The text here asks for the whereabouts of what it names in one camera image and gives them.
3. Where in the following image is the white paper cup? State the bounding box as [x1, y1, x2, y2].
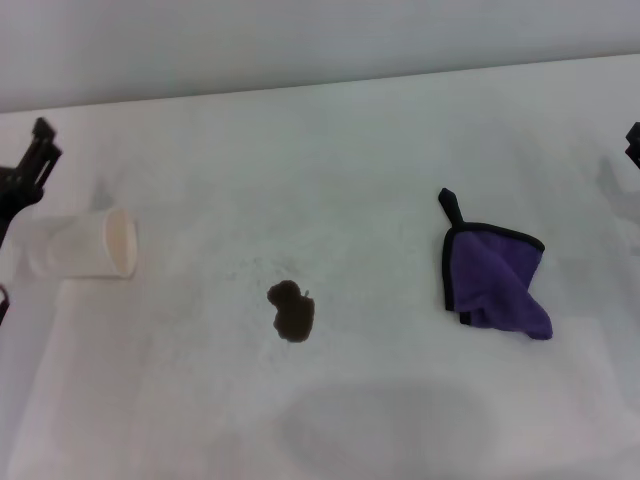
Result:
[19, 207, 139, 281]

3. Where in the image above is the purple rag with black trim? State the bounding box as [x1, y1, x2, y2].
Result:
[438, 187, 555, 343]

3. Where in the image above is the black water stain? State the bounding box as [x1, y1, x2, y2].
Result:
[266, 280, 316, 345]

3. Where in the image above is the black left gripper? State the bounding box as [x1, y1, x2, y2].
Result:
[0, 116, 65, 247]

